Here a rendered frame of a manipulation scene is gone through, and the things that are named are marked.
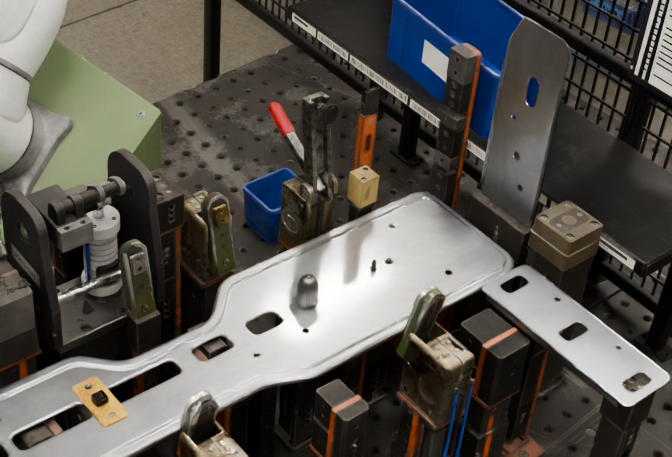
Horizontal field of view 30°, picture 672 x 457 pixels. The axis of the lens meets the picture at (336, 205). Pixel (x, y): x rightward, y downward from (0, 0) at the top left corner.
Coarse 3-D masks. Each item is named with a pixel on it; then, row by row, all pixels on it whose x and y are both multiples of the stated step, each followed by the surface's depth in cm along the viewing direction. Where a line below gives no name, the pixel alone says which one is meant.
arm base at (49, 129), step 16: (32, 112) 223; (48, 112) 226; (48, 128) 224; (64, 128) 224; (32, 144) 221; (48, 144) 224; (32, 160) 223; (48, 160) 225; (0, 176) 222; (16, 176) 223; (32, 176) 224
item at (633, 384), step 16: (624, 384) 174; (640, 384) 175; (640, 400) 172; (608, 416) 177; (624, 416) 174; (640, 416) 176; (608, 432) 179; (624, 432) 176; (592, 448) 183; (608, 448) 180; (624, 448) 180
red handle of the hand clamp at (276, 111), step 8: (272, 104) 193; (280, 104) 193; (272, 112) 193; (280, 112) 192; (280, 120) 192; (288, 120) 193; (280, 128) 192; (288, 128) 192; (288, 136) 192; (296, 136) 193; (288, 144) 193; (296, 144) 192; (296, 152) 192; (320, 184) 191; (320, 192) 192
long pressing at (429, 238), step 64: (320, 256) 189; (384, 256) 190; (448, 256) 191; (320, 320) 178; (384, 320) 179; (64, 384) 165; (192, 384) 167; (256, 384) 168; (64, 448) 157; (128, 448) 158
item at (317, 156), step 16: (320, 96) 184; (304, 112) 184; (320, 112) 183; (336, 112) 182; (304, 128) 185; (320, 128) 186; (304, 144) 187; (320, 144) 188; (304, 160) 189; (320, 160) 189; (320, 176) 192
